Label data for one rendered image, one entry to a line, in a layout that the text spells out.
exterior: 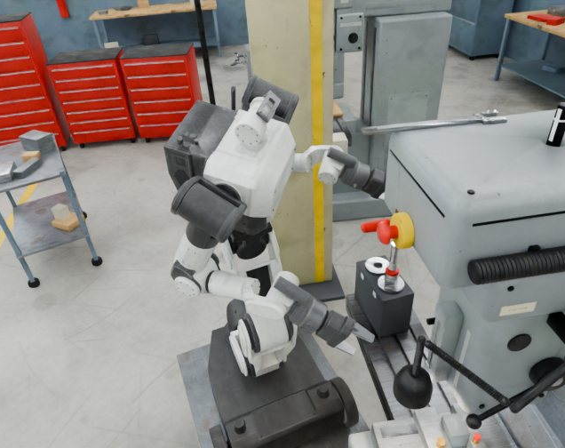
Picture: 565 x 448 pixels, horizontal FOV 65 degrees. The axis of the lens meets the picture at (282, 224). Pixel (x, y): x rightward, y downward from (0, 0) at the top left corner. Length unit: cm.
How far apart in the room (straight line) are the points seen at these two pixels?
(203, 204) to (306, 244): 197
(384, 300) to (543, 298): 81
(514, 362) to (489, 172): 42
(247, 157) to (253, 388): 115
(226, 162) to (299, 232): 180
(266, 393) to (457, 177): 149
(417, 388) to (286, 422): 104
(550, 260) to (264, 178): 66
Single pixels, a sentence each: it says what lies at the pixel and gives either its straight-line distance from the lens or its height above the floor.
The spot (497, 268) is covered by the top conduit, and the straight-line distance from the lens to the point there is 65.
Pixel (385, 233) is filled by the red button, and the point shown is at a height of 177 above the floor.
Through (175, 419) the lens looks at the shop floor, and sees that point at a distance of 268.
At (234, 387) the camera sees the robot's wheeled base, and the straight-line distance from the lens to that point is 201.
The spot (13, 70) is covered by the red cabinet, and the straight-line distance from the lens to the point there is 569.
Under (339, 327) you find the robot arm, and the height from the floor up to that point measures 132.
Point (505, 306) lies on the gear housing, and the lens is 79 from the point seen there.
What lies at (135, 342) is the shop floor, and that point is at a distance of 309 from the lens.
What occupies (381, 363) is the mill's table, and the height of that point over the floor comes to 93.
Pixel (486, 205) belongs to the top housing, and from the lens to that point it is 63.
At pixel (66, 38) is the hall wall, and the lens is 1012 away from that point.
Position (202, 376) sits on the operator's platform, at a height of 40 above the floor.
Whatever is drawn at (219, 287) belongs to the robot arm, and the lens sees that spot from 124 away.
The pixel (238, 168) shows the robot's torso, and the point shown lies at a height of 169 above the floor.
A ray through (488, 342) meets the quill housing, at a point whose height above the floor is 155.
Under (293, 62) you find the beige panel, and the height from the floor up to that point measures 157.
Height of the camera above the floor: 221
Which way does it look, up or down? 35 degrees down
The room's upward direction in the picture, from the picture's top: 4 degrees counter-clockwise
